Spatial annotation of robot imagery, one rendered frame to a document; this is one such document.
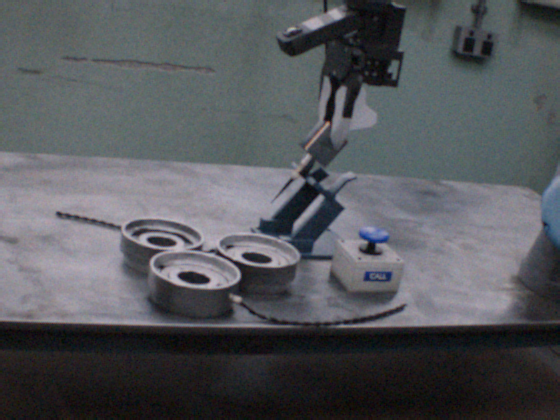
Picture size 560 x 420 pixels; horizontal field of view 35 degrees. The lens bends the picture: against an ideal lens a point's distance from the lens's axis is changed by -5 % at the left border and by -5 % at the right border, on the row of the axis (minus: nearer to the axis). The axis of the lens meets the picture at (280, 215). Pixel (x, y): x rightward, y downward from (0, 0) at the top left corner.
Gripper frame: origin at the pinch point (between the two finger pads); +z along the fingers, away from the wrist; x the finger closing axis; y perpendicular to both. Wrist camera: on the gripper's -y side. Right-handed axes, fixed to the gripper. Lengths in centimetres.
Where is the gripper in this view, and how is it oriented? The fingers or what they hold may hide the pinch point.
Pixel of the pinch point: (328, 136)
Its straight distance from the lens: 127.7
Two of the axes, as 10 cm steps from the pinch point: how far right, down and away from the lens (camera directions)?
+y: 9.2, 0.3, 4.0
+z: -1.7, 9.3, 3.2
